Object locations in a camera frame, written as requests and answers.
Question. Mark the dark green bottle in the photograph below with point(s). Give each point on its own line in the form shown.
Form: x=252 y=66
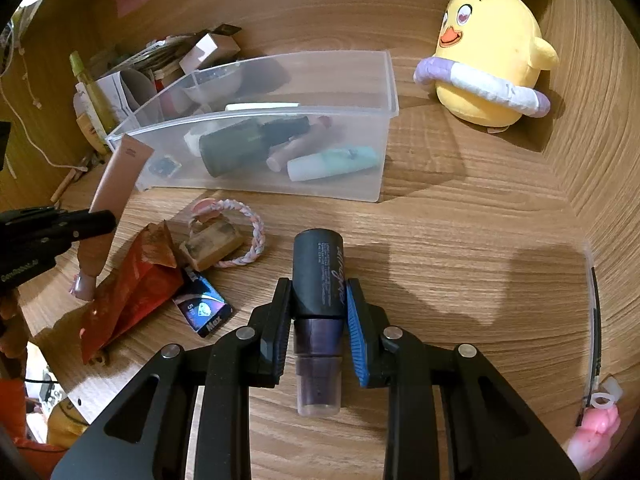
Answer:
x=247 y=143

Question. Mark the pink lipstick tube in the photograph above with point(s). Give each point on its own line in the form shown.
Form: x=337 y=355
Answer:
x=318 y=135

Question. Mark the white folded paper box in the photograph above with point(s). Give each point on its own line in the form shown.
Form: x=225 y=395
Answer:
x=126 y=91

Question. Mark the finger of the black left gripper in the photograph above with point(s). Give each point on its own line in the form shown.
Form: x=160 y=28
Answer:
x=81 y=225

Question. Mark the pink toy figure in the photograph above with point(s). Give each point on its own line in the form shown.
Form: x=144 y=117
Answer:
x=600 y=421

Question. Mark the mint white tube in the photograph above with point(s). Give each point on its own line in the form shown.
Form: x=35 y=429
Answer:
x=332 y=163

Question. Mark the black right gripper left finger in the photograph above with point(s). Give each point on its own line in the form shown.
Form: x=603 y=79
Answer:
x=272 y=324

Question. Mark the left hand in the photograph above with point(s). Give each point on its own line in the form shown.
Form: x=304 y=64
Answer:
x=14 y=337

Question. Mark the clear plastic storage bin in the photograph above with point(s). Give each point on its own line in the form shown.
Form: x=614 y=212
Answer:
x=355 y=88

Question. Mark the wooden block with braided ring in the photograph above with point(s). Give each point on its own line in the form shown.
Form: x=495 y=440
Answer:
x=213 y=238

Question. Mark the small white carton box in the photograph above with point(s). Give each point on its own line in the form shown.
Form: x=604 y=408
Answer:
x=210 y=50

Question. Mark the pink cosmetic tube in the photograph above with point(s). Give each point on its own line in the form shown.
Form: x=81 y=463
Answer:
x=112 y=195

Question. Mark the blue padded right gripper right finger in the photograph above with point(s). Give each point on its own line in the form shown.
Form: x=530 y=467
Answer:
x=366 y=323

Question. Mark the dark purple cosmetic bottle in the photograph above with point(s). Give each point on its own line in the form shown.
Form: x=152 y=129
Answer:
x=319 y=317

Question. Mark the yellow chick plush toy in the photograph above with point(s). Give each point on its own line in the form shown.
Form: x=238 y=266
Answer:
x=489 y=55

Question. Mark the red paper packet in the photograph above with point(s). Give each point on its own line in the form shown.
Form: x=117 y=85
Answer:
x=148 y=277

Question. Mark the yellow green spray bottle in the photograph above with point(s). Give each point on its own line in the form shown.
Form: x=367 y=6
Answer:
x=95 y=94

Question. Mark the small blue black card pack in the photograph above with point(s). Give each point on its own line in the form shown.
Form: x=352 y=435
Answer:
x=203 y=308

